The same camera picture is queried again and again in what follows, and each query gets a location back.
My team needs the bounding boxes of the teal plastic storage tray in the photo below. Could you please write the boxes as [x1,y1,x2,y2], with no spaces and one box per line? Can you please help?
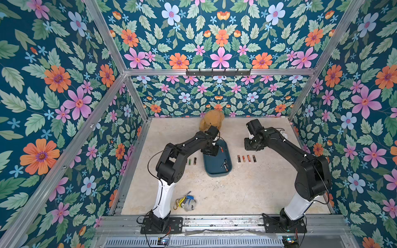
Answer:
[203,138,233,177]

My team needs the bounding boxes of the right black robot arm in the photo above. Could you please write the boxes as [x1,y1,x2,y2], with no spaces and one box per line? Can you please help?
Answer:
[244,119,332,223]

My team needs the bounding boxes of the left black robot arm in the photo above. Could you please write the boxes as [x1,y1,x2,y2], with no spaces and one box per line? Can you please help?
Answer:
[151,126,219,220]

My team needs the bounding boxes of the brown teddy bear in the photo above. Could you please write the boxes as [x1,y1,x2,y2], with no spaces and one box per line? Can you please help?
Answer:
[199,110,225,131]

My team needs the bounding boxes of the black wall hook rail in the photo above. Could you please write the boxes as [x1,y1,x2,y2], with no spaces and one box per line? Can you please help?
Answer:
[185,69,251,77]

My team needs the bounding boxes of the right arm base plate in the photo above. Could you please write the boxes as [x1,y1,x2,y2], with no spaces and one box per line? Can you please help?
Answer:
[262,213,307,234]

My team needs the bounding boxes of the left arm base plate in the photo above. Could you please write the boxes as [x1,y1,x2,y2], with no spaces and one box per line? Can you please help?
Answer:
[140,217,184,235]

